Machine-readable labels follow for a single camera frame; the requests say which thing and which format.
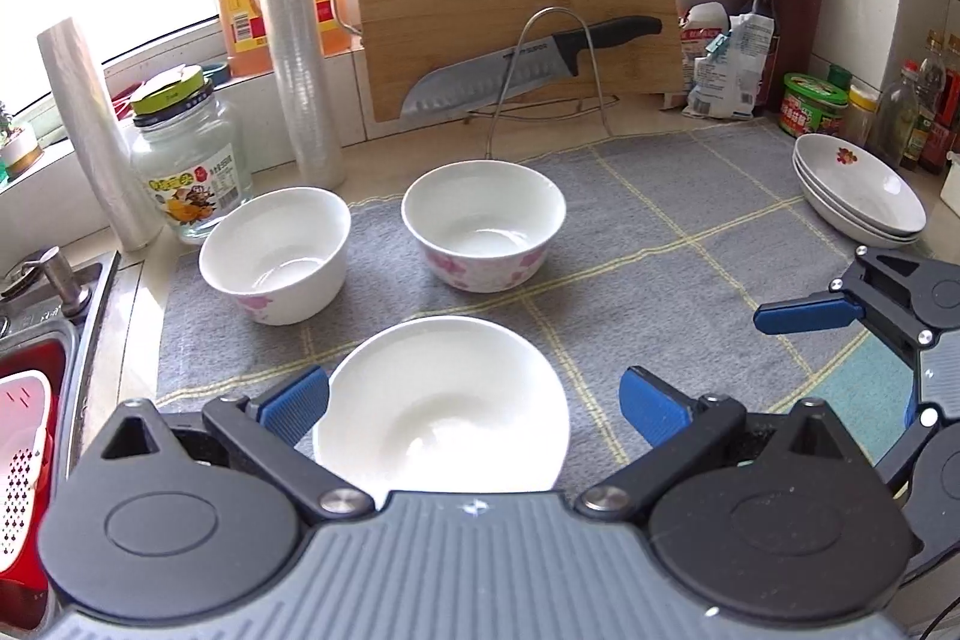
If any white bowl pink flower print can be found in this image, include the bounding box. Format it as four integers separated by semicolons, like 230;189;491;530
198;187;352;326
401;160;567;294

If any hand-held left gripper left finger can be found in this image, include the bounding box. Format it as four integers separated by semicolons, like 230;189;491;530
97;364;376;525

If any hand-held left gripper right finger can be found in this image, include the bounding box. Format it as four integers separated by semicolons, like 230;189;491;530
576;366;837;525

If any metal wire rack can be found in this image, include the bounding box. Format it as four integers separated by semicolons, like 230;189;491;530
465;6;623;161

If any white flower-print plate with stain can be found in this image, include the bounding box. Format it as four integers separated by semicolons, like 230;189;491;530
795;164;922;250

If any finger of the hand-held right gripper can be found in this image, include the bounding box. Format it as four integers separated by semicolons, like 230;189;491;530
754;245;938;352
874;385;946;498

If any white plastic box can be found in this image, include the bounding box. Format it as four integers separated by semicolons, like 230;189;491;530
937;152;960;221

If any orange and white seasoning packet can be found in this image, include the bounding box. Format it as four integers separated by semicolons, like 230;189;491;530
679;1;732;112

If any dark red knife block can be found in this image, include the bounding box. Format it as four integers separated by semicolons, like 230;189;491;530
772;0;826;79

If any glass jar green lid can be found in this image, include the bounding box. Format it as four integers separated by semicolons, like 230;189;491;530
129;64;250;245

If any green-labelled condiment bottle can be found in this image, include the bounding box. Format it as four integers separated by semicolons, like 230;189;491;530
900;31;947;170

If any grey checked cloth mat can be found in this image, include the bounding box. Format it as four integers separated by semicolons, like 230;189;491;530
155;119;938;513

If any plain white bowl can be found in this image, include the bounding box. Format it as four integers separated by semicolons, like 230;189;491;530
311;315;569;495

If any tall plastic wrap roll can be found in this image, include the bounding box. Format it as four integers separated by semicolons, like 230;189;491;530
246;0;346;191

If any white and pink strainer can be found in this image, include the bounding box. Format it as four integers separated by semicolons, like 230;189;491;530
0;370;57;573

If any metal sink plunger knob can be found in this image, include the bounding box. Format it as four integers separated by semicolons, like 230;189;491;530
0;246;87;319

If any short plastic wrap roll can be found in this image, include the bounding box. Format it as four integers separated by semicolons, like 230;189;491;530
37;17;162;253

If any yellow-lidded spice jar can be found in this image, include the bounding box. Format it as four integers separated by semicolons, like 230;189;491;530
844;85;878;150

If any black-handled kitchen knife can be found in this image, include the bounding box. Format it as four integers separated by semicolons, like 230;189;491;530
400;15;665;120

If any blue and white seasoning packet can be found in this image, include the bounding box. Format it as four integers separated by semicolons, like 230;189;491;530
686;14;777;120

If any red plastic basin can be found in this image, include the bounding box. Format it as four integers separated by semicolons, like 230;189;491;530
0;340;76;633

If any stainless steel sink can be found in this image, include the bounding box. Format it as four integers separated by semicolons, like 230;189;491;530
0;250;125;633

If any green-lidded sauce jar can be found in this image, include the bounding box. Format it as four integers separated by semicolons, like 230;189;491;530
778;72;850;137

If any clear glass bottle red cap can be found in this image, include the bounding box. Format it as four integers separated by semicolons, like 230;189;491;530
870;59;920;169

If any small plant pot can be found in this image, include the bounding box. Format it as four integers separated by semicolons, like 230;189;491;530
0;100;46;184

